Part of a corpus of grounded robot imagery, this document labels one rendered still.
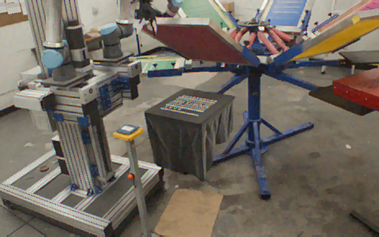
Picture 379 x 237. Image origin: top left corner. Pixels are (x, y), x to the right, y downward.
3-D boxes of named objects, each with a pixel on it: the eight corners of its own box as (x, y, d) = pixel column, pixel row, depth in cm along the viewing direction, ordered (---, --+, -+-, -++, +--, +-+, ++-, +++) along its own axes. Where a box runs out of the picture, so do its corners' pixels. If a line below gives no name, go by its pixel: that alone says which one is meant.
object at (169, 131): (204, 183, 214) (200, 123, 196) (150, 165, 238) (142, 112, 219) (206, 180, 217) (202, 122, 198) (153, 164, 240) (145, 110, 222)
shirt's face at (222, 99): (200, 124, 197) (199, 123, 197) (144, 112, 220) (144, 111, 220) (234, 96, 233) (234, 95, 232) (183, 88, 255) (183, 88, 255)
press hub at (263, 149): (264, 160, 324) (266, 22, 267) (228, 152, 345) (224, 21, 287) (277, 143, 353) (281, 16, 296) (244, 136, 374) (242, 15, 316)
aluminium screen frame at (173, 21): (208, 25, 171) (210, 18, 172) (127, 23, 202) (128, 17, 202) (256, 66, 239) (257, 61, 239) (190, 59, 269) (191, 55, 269)
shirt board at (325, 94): (396, 109, 210) (399, 99, 207) (359, 126, 195) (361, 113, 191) (270, 65, 320) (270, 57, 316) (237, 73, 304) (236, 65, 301)
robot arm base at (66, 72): (48, 80, 198) (43, 65, 194) (65, 72, 210) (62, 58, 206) (64, 81, 192) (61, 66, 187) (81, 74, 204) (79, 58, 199)
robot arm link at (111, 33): (99, 44, 235) (96, 25, 230) (113, 39, 245) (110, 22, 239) (110, 45, 229) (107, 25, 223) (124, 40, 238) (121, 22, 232)
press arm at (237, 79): (185, 123, 219) (184, 115, 217) (177, 122, 222) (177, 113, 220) (256, 70, 311) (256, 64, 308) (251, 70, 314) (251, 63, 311)
